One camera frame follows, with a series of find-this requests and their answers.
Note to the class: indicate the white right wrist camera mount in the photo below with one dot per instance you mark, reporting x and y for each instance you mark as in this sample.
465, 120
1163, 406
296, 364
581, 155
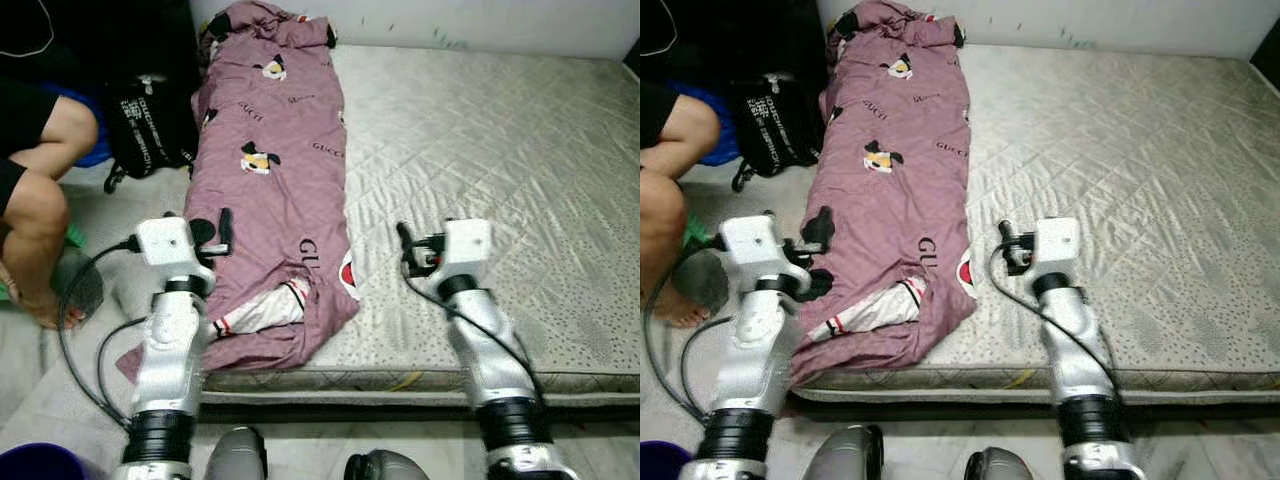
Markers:
467, 245
1058, 243

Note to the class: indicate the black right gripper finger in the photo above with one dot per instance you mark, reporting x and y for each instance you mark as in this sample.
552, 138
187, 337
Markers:
1005, 234
404, 236

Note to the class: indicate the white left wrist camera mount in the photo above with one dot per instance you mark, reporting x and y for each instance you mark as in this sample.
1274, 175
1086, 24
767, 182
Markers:
170, 245
760, 245

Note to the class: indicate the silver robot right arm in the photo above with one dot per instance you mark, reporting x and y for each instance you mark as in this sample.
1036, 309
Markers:
490, 350
1080, 350

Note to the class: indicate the silver robot right leg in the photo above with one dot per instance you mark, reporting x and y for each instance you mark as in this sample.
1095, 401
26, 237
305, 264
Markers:
1000, 465
385, 467

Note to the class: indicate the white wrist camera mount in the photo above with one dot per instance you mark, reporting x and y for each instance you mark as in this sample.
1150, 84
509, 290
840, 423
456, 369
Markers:
467, 245
760, 245
1058, 243
170, 245

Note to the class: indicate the white garment red black trim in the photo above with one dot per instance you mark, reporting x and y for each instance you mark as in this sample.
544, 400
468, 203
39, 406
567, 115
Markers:
262, 310
880, 310

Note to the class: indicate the pink cartoon print blanket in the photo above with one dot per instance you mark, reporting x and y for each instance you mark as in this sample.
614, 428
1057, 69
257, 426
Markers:
270, 180
890, 180

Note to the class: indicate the purple plastic bucket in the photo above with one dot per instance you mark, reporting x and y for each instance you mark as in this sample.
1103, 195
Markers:
35, 465
662, 465

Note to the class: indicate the dark bed frame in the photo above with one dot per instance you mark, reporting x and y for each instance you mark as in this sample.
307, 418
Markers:
950, 408
400, 405

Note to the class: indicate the silver robot leg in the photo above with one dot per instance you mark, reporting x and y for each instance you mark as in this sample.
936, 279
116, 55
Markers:
235, 455
845, 455
1000, 465
385, 467

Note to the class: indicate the person with bare legs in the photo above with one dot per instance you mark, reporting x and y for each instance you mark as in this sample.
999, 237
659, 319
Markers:
35, 200
680, 200

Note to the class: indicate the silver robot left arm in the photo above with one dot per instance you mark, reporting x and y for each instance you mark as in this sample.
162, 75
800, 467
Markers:
750, 360
170, 360

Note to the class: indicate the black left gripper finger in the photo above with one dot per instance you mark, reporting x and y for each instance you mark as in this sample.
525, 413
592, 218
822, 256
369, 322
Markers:
226, 230
829, 228

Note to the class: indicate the silver robot left leg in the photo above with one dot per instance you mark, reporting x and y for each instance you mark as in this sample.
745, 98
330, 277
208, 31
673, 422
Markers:
845, 455
235, 455

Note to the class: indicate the grey quilted mattress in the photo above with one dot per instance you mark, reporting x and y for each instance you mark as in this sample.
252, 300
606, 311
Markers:
1100, 200
480, 200

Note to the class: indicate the dark tufted headboard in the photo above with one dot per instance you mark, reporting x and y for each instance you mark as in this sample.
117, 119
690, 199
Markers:
1270, 45

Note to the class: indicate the black printed backpack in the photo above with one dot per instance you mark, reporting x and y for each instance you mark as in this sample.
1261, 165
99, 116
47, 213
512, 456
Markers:
775, 120
150, 125

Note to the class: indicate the dark grey slipper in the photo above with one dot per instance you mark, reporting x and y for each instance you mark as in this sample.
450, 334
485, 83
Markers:
700, 280
78, 285

